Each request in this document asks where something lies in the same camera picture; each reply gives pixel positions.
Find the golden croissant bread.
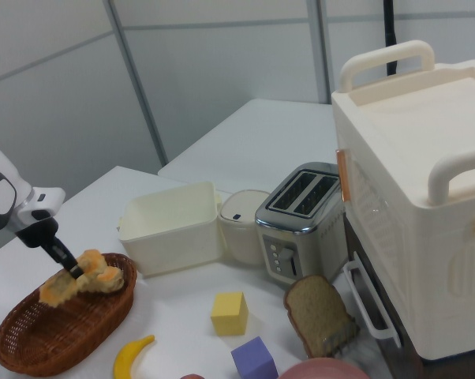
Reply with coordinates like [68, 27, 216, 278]
[38, 249, 126, 310]

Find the yellow banana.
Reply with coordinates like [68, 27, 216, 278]
[112, 334, 157, 379]

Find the pink plate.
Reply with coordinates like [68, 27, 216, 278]
[279, 356, 371, 379]

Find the cream square plastic container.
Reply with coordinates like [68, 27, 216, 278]
[117, 180, 228, 278]

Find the yellow foam cube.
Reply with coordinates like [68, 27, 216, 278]
[209, 291, 250, 337]

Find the purple foam cube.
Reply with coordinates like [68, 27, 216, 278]
[230, 336, 279, 379]

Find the metal toast rack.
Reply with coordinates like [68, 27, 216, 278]
[322, 328, 365, 362]

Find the black vertical pole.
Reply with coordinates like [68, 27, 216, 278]
[380, 0, 401, 77]

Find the brown bread slice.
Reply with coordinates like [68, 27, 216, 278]
[282, 274, 359, 360]

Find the brown wicker basket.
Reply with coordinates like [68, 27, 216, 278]
[0, 252, 139, 374]

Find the small cream lidded bin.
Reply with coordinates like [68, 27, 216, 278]
[218, 189, 272, 265]

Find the cream silver two-slot toaster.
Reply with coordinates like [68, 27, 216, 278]
[254, 161, 347, 283]

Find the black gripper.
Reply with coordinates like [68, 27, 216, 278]
[16, 216, 85, 280]

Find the cream plastic cabinet with handles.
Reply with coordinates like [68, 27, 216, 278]
[331, 39, 475, 362]

